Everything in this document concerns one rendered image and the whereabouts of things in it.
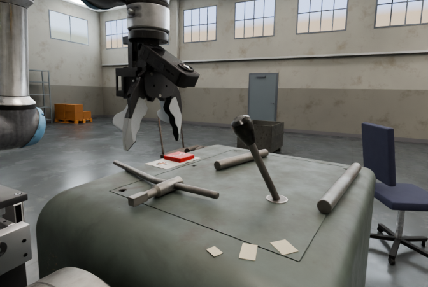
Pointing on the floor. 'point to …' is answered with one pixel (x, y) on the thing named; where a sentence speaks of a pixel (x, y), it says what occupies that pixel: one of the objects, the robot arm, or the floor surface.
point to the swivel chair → (388, 189)
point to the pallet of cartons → (71, 113)
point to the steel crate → (266, 135)
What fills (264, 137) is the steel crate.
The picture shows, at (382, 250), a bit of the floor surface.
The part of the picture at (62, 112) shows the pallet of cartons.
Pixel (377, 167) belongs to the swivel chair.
